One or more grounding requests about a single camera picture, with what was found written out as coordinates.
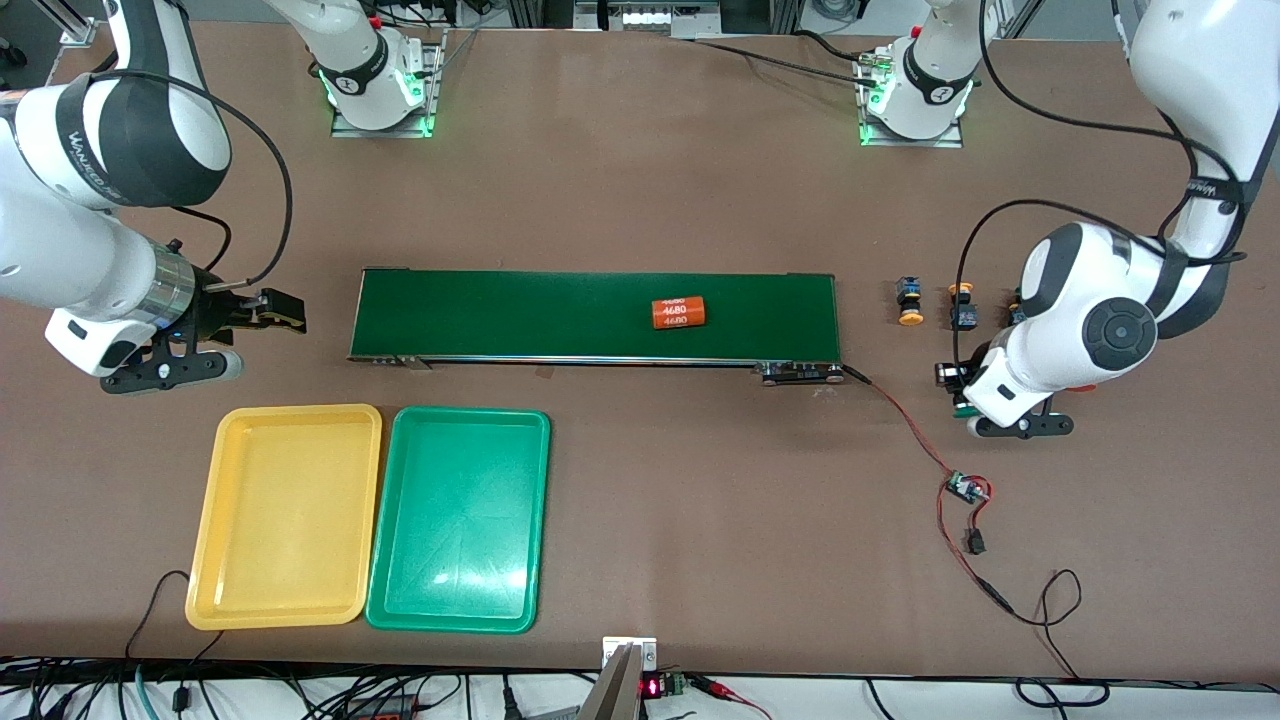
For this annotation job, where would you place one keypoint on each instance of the red digit display module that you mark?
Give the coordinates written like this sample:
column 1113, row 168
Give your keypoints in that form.
column 652, row 687

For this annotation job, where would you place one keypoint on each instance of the red clip lead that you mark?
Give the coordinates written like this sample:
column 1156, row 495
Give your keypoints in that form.
column 715, row 688

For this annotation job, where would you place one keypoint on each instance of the orange cylinder marked 4680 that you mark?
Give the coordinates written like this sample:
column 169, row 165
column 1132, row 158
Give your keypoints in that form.
column 680, row 313

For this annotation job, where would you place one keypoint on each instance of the aluminium frame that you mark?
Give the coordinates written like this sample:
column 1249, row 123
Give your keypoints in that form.
column 540, row 10

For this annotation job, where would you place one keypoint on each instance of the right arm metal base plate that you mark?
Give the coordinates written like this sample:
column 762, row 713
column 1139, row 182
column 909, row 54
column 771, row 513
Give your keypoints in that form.
column 437, row 90

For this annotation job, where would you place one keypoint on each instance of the red black power lead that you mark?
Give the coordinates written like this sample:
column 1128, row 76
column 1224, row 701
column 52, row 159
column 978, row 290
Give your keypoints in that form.
column 990, row 592

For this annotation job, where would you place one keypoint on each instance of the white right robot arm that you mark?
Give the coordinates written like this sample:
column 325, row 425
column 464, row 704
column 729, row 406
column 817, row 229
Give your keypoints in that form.
column 60, row 240

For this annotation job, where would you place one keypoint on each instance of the grey metal bar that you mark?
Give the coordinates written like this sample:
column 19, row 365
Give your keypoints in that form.
column 612, row 695

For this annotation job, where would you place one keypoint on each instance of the silver mounting plate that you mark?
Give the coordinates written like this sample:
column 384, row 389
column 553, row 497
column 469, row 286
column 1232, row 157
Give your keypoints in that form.
column 645, row 650

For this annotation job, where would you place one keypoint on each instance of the green conveyor belt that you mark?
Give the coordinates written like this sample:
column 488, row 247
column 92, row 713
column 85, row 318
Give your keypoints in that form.
column 780, row 315

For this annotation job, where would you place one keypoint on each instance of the white device in frame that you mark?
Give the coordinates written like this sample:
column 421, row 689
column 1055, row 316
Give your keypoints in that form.
column 660, row 15

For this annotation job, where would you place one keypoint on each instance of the small green circuit board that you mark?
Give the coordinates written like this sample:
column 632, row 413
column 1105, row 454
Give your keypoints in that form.
column 968, row 487

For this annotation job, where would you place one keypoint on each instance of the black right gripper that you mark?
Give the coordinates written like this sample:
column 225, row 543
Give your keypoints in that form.
column 213, row 313

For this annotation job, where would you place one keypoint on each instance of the green plastic tray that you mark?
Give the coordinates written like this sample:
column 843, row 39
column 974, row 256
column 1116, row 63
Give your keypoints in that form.
column 460, row 540

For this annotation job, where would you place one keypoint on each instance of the yellow push button switch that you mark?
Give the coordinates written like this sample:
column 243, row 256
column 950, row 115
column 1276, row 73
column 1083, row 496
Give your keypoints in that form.
column 965, row 315
column 909, row 303

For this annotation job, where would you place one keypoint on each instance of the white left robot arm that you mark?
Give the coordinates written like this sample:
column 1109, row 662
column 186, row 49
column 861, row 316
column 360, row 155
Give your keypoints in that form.
column 1090, row 320

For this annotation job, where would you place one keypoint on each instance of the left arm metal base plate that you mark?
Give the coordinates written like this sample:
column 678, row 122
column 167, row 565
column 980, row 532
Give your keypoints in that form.
column 905, row 143

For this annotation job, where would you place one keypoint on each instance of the yellow plastic tray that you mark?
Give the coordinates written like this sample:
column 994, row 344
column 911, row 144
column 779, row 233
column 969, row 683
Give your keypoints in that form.
column 280, row 540

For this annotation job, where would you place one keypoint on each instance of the aluminium corner profile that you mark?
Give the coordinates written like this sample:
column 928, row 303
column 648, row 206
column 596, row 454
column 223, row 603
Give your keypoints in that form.
column 78, row 32

